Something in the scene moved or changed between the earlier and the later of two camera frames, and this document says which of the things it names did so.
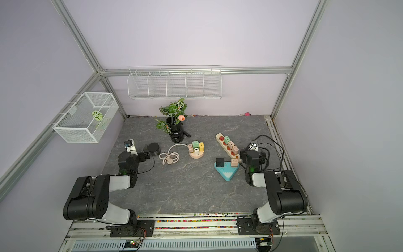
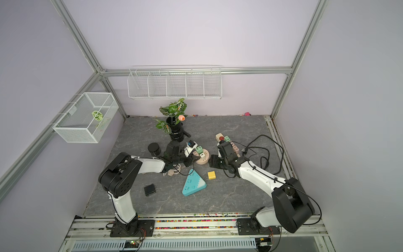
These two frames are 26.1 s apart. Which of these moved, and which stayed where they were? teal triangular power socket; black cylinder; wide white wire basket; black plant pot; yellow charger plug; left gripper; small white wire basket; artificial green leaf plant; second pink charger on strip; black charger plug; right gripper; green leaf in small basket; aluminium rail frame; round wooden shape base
Moved: round wooden shape base; right gripper; left gripper; yellow charger plug; black charger plug; teal triangular power socket
Stayed: second pink charger on strip; black cylinder; black plant pot; green leaf in small basket; small white wire basket; wide white wire basket; artificial green leaf plant; aluminium rail frame
